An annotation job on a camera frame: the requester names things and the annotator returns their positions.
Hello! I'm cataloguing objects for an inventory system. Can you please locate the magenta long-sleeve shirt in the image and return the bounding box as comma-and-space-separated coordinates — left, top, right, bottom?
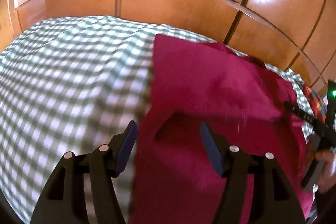
130, 34, 313, 223

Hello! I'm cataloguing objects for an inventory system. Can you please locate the person's right hand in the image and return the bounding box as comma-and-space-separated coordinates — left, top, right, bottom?
315, 150, 335, 194

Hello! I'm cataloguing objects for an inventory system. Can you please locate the red blue plaid cloth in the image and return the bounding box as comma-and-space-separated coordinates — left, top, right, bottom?
302, 84, 327, 122

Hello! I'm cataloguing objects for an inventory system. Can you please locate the green white checkered bedsheet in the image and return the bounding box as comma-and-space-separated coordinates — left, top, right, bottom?
1, 16, 309, 223

